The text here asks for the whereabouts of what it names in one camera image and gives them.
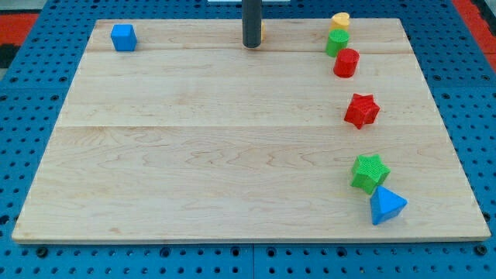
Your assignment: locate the red star block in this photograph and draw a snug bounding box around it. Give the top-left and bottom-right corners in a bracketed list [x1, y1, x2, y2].
[344, 93, 381, 129]

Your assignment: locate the green star block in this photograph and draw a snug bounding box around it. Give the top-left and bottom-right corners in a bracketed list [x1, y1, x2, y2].
[350, 154, 391, 195]

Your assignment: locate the light wooden board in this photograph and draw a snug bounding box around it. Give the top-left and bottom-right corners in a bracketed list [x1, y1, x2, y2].
[12, 19, 491, 244]

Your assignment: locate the yellow block behind rod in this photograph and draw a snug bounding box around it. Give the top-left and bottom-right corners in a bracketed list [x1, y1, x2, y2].
[260, 21, 266, 43]

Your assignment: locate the red cylinder block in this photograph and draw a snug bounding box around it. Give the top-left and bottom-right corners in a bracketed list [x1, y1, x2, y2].
[333, 48, 360, 78]

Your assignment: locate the green cylinder block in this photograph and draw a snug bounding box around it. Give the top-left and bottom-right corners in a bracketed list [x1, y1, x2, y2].
[325, 29, 350, 57]

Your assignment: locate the yellow heart block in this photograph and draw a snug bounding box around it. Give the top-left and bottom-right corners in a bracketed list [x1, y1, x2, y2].
[329, 12, 350, 31]

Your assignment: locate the blue triangle block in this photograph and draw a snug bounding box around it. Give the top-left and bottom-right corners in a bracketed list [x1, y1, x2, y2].
[370, 185, 408, 226]

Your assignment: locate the blue cube block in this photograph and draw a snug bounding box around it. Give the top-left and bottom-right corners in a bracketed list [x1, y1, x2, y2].
[111, 24, 137, 51]

